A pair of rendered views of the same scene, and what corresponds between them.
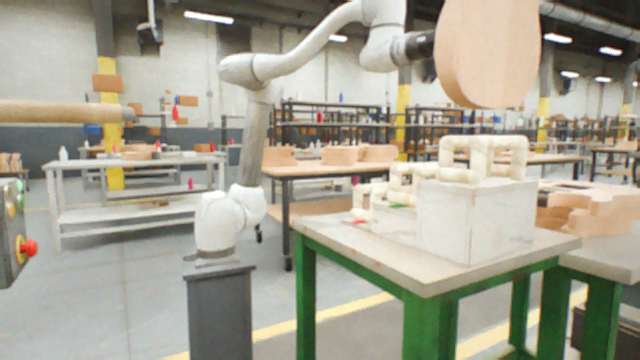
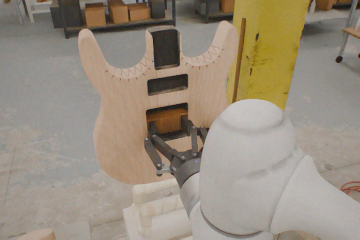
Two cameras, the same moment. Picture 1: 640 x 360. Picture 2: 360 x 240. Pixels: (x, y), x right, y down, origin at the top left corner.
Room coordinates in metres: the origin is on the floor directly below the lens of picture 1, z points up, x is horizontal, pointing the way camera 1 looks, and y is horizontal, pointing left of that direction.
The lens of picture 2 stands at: (1.44, -0.25, 1.90)
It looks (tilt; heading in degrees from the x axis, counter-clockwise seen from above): 36 degrees down; 193
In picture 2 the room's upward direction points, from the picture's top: straight up
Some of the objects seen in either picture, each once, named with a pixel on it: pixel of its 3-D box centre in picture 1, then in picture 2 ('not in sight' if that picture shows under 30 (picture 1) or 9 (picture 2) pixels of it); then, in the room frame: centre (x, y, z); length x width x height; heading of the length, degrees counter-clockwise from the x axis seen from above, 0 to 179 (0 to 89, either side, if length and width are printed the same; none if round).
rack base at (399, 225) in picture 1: (425, 217); not in sight; (0.97, -0.34, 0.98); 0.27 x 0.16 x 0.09; 123
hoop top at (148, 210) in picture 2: (468, 141); (174, 203); (0.87, -0.40, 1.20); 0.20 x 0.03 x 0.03; 122
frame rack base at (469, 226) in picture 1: (476, 214); (171, 232); (0.84, -0.42, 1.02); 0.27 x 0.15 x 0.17; 123
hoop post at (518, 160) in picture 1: (518, 161); (139, 200); (0.85, -0.52, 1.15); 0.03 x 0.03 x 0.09
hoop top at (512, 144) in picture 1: (500, 142); (165, 182); (0.80, -0.44, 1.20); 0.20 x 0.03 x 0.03; 122
